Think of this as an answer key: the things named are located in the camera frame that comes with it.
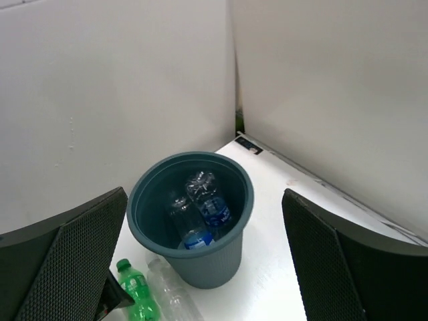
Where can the dark teal plastic bin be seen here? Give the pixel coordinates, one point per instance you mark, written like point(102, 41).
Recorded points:
point(149, 222)

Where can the short blue-label water bottle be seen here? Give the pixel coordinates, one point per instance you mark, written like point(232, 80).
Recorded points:
point(204, 190)

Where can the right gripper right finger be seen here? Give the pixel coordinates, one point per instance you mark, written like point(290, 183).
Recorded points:
point(348, 272)

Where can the green plastic soda bottle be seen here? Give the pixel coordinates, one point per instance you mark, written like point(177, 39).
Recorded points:
point(134, 284)

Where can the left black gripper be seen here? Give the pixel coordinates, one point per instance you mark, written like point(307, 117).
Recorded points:
point(113, 297)

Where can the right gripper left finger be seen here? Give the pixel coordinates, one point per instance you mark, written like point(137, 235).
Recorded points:
point(55, 269)

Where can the clear crushed plastic bottle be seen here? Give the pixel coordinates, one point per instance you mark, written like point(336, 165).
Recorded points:
point(174, 301)

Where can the tall blue-label water bottle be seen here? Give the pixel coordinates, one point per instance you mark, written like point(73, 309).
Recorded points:
point(188, 221)

